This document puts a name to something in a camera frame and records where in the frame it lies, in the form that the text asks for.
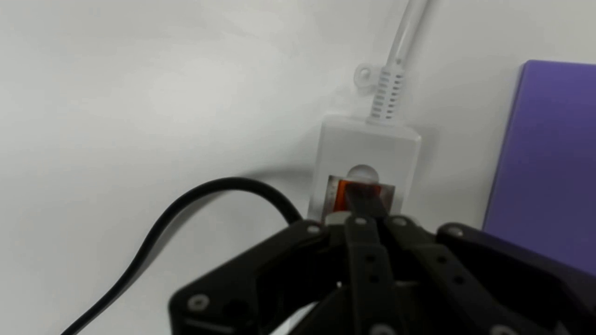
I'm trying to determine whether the white extension cord power strip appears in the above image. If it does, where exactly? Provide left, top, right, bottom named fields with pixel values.
left=308, top=0, right=431, bottom=220

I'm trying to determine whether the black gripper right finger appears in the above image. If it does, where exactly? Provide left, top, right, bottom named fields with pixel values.
left=344, top=194, right=596, bottom=335

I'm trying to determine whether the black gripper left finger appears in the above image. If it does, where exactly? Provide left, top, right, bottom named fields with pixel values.
left=168, top=222, right=345, bottom=335

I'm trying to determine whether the black power cable with plug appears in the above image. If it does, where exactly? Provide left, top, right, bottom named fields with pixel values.
left=60, top=177, right=306, bottom=335

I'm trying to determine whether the purple paper sheet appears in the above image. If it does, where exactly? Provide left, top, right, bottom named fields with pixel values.
left=485, top=60, right=596, bottom=274

